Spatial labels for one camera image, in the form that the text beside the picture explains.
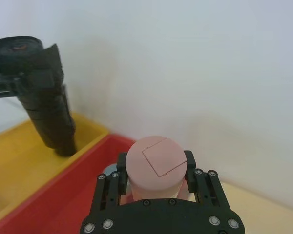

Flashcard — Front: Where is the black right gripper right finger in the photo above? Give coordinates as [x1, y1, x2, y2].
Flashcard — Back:
[183, 150, 231, 212]

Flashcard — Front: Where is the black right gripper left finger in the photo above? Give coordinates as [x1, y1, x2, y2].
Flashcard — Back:
[92, 152, 130, 215]

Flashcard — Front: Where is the pink cup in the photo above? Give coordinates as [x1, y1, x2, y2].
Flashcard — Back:
[120, 136, 190, 203]

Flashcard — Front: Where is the grey round object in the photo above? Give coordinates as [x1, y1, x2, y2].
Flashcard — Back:
[102, 163, 119, 176]

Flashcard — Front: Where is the red plastic bin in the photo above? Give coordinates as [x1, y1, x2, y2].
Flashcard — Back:
[0, 133, 138, 234]

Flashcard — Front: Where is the yellow plastic bin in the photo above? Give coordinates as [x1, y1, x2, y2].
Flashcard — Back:
[0, 111, 111, 218]

